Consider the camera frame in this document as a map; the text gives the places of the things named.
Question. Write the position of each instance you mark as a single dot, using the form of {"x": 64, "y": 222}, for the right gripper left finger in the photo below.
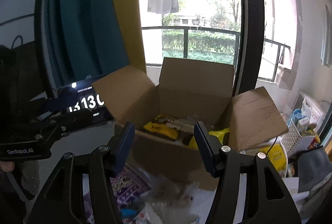
{"x": 61, "y": 197}

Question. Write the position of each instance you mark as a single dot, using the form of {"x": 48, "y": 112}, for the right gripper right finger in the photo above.
{"x": 267, "y": 198}

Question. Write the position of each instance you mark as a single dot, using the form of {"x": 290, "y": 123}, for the purple snack bag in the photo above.
{"x": 126, "y": 187}

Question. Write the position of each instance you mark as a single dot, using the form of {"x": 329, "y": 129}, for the yellow packet beside box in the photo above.
{"x": 278, "y": 158}

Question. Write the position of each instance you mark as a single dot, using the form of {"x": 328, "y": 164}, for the black tablet showing clock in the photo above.
{"x": 85, "y": 105}

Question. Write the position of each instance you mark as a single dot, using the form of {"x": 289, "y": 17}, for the brown cardboard box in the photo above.
{"x": 190, "y": 91}

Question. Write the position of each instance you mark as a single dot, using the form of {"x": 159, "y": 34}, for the white plastic basket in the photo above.
{"x": 294, "y": 141}

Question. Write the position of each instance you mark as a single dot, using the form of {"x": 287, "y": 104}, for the white plastic snack bag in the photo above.
{"x": 172, "y": 201}

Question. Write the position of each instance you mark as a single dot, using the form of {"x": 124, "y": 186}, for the yellow snack bag in box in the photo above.
{"x": 160, "y": 126}

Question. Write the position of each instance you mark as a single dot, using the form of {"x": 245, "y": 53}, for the grey cloth bag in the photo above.
{"x": 314, "y": 169}

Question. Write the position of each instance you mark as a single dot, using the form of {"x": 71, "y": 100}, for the white air conditioner unit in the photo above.
{"x": 303, "y": 100}

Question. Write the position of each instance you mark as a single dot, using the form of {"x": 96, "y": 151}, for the teal curtain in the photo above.
{"x": 80, "y": 38}

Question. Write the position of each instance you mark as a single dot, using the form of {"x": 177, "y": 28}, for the black balcony railing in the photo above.
{"x": 209, "y": 44}

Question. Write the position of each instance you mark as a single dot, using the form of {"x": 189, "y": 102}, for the yellow curtain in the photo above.
{"x": 128, "y": 15}

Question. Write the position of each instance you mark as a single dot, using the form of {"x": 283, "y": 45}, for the black window frame post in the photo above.
{"x": 251, "y": 45}

